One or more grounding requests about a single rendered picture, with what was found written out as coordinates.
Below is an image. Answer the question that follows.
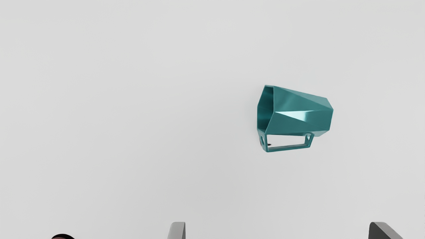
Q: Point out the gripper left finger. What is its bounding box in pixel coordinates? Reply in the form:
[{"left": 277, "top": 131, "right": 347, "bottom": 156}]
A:
[{"left": 167, "top": 222, "right": 186, "bottom": 239}]

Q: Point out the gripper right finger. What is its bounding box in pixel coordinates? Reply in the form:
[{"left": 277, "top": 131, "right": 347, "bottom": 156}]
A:
[{"left": 369, "top": 222, "right": 404, "bottom": 239}]

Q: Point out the teal faceted mug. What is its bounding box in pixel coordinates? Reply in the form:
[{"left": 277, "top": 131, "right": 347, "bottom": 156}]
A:
[{"left": 257, "top": 85, "right": 334, "bottom": 153}]

